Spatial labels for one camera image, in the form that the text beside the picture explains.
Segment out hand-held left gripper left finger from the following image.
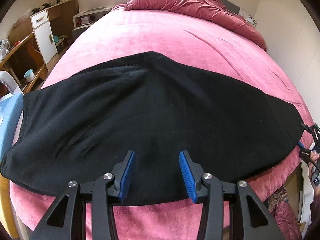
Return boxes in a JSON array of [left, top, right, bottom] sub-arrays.
[[31, 149, 137, 240]]

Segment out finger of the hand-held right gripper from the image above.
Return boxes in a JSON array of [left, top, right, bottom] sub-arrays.
[[301, 122, 320, 140], [297, 142, 313, 162]]

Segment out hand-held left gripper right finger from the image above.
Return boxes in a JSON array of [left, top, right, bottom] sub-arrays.
[[178, 149, 285, 240]]

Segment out black pants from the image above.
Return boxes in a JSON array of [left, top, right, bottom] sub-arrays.
[[0, 51, 309, 207]]

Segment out person's right forearm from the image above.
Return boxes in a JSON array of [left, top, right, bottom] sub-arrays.
[[309, 192, 320, 240]]

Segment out person's right hand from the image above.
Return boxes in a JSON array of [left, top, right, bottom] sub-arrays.
[[309, 151, 320, 167]]

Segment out maroon patterned jacket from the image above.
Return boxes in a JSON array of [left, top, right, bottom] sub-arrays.
[[269, 185, 303, 240]]

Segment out white floral box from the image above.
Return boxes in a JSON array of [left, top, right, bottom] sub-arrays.
[[240, 9, 258, 29]]

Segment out light blue chair cushion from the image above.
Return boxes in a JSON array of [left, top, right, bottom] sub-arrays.
[[0, 94, 24, 165]]

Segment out pink bed blanket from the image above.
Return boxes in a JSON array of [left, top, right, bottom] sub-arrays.
[[9, 4, 315, 240]]

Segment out light blue cup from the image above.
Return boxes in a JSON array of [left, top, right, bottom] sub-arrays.
[[24, 69, 35, 83]]

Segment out white cabinet with drawer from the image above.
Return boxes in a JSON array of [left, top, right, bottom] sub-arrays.
[[30, 9, 59, 65]]

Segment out wooden desk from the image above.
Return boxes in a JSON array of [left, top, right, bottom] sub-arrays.
[[0, 32, 49, 93]]

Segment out white nightstand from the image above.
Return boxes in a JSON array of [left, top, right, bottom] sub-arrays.
[[72, 7, 113, 39]]

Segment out wooden shelf unit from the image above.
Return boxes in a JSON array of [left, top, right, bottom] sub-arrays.
[[9, 0, 77, 55]]

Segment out red duvet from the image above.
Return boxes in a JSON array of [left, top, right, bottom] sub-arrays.
[[124, 0, 268, 52]]

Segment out white plastic bag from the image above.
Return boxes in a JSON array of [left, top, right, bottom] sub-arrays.
[[0, 39, 12, 60]]

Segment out white chair frame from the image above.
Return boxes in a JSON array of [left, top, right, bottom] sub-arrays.
[[0, 70, 24, 98]]

